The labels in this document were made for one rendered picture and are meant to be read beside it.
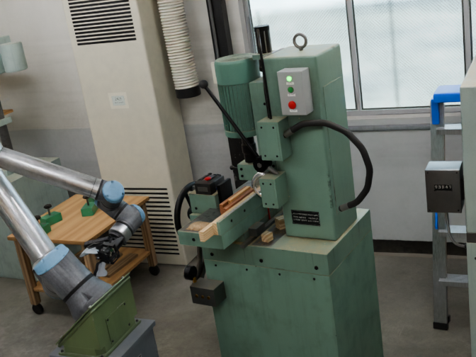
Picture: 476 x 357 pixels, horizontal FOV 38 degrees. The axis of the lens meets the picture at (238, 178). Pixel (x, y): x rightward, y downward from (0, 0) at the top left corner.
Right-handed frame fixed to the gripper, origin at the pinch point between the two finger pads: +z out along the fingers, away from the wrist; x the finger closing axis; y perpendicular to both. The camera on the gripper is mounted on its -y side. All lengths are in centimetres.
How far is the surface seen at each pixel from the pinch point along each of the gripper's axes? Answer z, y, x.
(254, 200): -49, 56, -6
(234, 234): -30, 56, -5
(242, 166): -58, 48, -16
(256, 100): -64, 59, -45
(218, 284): -24, 45, 20
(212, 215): -38, 41, -5
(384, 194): -167, 60, 90
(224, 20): -183, -31, -15
